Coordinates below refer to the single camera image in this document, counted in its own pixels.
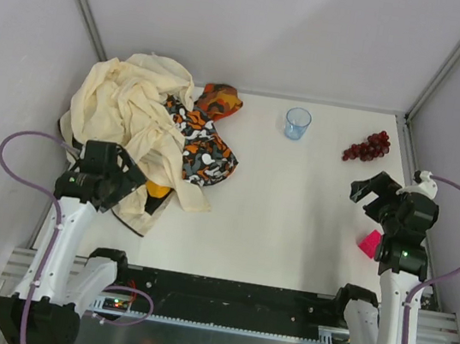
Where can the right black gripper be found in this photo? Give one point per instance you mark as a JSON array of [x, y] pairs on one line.
[[381, 201]]

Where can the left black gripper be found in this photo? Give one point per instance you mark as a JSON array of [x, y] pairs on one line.
[[121, 177]]

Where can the yellow orange cloth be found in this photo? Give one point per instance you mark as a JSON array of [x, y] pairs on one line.
[[157, 191]]

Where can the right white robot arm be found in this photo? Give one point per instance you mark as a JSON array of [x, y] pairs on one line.
[[391, 316]]

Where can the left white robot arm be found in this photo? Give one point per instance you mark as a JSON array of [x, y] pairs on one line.
[[47, 305]]

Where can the cream cloth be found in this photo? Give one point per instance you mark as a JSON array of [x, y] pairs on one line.
[[123, 102]]

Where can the camouflage orange grey cloth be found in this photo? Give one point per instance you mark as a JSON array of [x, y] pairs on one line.
[[206, 159]]

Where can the orange brown patterned cloth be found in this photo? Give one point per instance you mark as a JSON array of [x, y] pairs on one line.
[[219, 101]]

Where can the red grape bunch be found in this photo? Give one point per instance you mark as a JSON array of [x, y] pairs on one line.
[[375, 146]]

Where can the pink cube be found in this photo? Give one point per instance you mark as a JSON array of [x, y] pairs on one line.
[[369, 244]]

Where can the clear blue plastic cup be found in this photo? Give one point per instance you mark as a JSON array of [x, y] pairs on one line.
[[296, 123]]

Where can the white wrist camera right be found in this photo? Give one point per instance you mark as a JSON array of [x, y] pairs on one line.
[[424, 184]]

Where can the grey cable duct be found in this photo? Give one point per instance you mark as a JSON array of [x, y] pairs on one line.
[[111, 305]]

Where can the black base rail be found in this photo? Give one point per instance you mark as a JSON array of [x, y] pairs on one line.
[[184, 294]]

